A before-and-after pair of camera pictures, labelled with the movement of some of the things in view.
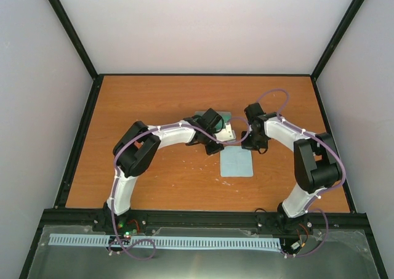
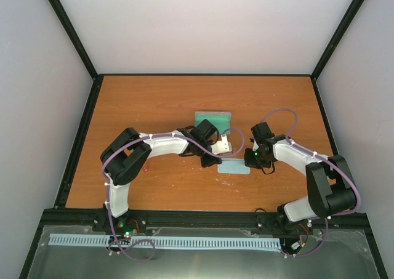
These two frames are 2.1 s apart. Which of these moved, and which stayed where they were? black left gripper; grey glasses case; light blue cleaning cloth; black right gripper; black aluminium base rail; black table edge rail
Moved: black left gripper; black right gripper; light blue cleaning cloth
Stayed: black aluminium base rail; grey glasses case; black table edge rail
